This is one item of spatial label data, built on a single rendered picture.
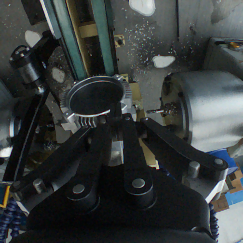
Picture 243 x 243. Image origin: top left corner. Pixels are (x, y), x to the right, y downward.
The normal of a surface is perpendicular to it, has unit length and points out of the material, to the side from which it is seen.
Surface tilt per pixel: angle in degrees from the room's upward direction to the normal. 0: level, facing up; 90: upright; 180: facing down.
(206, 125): 36
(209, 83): 81
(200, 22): 0
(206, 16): 0
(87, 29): 0
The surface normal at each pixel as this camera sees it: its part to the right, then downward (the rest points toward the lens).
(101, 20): 0.08, 0.76
